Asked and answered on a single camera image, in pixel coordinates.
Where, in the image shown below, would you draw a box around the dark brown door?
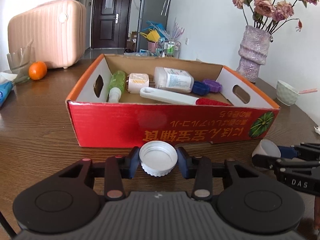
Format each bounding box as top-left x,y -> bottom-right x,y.
91,0 -> 132,49

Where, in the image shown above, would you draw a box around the white red brush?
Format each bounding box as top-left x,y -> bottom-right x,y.
139,87 -> 231,106

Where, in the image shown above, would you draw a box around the pale green bowl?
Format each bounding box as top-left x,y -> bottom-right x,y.
276,80 -> 299,106

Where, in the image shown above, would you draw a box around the white ridged jar lid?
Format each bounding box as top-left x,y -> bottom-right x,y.
139,141 -> 178,177

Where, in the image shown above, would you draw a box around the purple textured vase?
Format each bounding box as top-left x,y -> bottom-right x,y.
236,25 -> 271,83

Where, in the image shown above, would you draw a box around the dried pink flowers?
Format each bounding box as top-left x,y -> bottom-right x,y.
232,0 -> 319,35

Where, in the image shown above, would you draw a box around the green spray bottle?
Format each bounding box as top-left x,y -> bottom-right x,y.
108,70 -> 126,103

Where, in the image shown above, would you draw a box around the pink spoon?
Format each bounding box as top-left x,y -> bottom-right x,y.
298,88 -> 318,95

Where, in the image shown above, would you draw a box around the clear drinking glass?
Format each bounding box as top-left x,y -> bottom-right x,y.
7,40 -> 35,83

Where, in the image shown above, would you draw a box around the pink hard suitcase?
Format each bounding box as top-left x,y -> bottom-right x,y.
8,0 -> 87,68

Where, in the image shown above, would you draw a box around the red cardboard box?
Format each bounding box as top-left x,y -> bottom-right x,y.
66,54 -> 280,148

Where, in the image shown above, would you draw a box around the crumpled white tissue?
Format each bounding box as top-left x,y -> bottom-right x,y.
314,126 -> 320,135

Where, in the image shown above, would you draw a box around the blue gear-shaped lid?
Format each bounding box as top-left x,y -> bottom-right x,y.
191,81 -> 210,96

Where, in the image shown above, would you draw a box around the grey refrigerator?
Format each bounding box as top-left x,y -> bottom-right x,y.
136,0 -> 168,52

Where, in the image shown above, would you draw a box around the wire storage rack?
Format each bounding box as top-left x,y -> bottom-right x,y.
156,39 -> 181,59

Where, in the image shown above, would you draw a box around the small beige orange bottle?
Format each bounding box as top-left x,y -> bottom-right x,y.
126,73 -> 150,94

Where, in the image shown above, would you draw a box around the small white cup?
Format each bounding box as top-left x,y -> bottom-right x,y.
252,139 -> 281,158

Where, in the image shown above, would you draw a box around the purple gear-shaped lid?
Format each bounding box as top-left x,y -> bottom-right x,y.
202,79 -> 222,93

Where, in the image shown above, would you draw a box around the clear white-label bottle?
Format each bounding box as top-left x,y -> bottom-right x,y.
153,67 -> 194,93

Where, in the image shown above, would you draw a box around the orange fruit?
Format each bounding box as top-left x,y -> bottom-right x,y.
28,61 -> 47,81

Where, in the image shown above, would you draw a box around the blue tissue pack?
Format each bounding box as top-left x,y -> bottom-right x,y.
0,72 -> 17,107

